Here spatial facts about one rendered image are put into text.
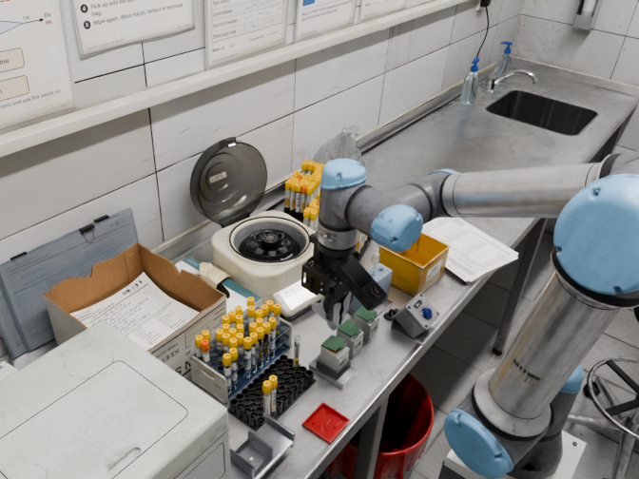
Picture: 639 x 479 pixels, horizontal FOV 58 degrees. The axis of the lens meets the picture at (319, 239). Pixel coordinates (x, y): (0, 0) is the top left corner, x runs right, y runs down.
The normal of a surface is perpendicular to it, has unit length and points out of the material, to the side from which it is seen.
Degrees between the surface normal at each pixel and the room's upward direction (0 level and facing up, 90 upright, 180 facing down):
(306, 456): 0
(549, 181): 56
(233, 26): 93
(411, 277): 90
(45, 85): 95
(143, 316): 2
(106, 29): 91
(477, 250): 0
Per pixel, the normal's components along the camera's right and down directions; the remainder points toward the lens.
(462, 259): 0.06, -0.82
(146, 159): 0.80, 0.38
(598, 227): -0.72, 0.25
